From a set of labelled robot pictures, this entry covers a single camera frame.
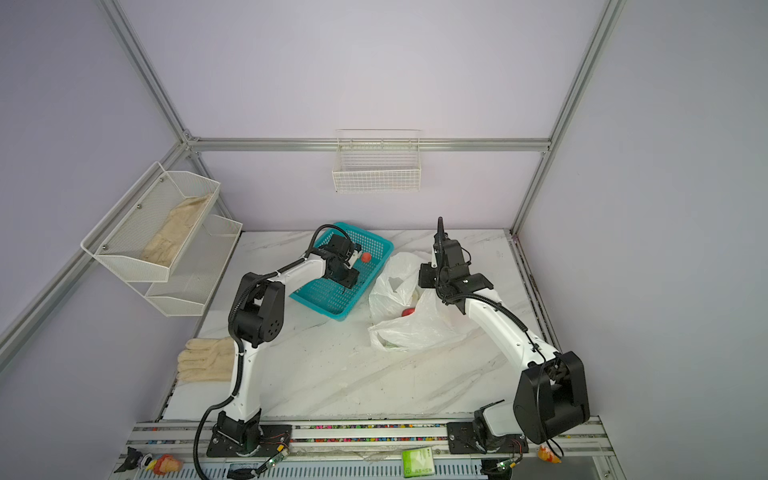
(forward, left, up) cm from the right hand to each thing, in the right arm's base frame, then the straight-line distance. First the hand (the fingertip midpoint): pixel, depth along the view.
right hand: (424, 267), depth 85 cm
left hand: (+9, +26, -17) cm, 32 cm away
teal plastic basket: (+1, +31, -19) cm, 36 cm away
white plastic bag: (-13, +5, -5) cm, 15 cm away
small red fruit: (+16, +20, -15) cm, 30 cm away
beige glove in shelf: (+1, +68, +12) cm, 69 cm away
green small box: (-45, +3, -18) cm, 48 cm away
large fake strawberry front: (-5, +5, -17) cm, 18 cm away
